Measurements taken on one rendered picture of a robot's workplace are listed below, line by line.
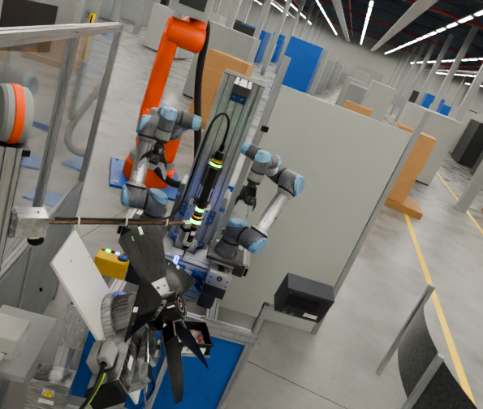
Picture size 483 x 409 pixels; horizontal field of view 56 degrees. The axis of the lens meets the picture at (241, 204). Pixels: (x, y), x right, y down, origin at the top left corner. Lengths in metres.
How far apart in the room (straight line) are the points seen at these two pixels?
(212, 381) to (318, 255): 1.68
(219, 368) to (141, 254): 1.07
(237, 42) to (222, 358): 10.45
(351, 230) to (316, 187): 0.50
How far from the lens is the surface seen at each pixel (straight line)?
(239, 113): 2.66
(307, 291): 2.36
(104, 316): 1.88
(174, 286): 2.05
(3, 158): 1.39
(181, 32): 5.72
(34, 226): 1.51
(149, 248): 1.88
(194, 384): 2.79
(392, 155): 3.80
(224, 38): 12.50
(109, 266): 2.33
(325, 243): 3.95
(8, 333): 2.00
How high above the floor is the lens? 2.30
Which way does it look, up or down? 21 degrees down
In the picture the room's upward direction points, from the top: 21 degrees clockwise
